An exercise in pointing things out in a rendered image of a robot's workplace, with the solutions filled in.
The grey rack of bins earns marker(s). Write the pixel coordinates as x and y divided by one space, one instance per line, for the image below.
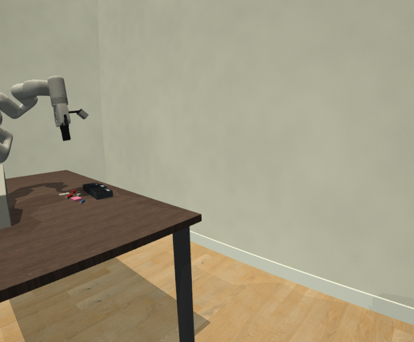
98 191

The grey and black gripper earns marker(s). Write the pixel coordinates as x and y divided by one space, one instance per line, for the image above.
62 119

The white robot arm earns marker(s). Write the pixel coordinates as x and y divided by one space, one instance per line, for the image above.
27 93

